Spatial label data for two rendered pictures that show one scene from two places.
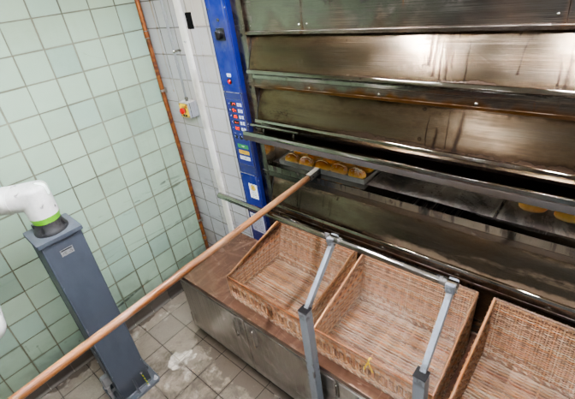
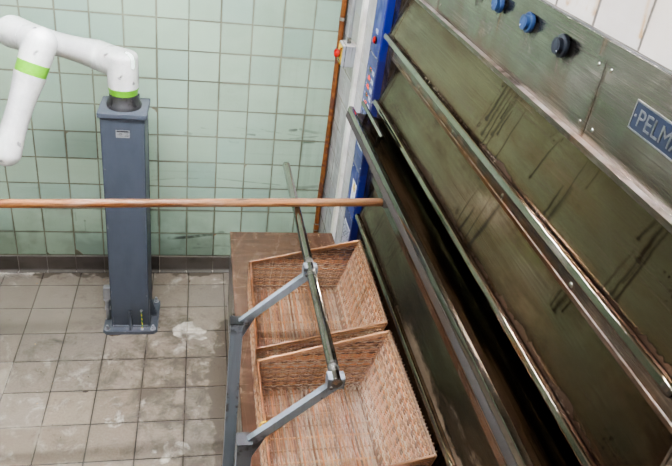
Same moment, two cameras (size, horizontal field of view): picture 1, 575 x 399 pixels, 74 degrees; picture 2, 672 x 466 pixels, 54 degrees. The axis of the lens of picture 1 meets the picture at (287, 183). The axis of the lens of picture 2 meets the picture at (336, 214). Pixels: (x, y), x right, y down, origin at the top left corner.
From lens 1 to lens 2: 114 cm
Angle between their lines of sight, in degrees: 28
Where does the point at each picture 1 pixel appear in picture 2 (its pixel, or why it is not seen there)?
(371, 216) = (412, 291)
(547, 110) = (539, 243)
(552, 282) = not seen: outside the picture
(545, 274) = not seen: outside the picture
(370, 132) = (433, 176)
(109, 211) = (216, 127)
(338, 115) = (426, 138)
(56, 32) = not seen: outside the picture
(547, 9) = (574, 108)
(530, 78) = (534, 189)
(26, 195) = (111, 59)
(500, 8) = (549, 82)
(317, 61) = (430, 57)
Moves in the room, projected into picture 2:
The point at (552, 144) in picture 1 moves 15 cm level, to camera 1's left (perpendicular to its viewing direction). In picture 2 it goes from (532, 293) to (470, 265)
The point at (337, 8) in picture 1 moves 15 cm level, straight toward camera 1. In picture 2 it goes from (461, 1) to (428, 5)
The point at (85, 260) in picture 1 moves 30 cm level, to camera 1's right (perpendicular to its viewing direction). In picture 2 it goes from (135, 154) to (182, 178)
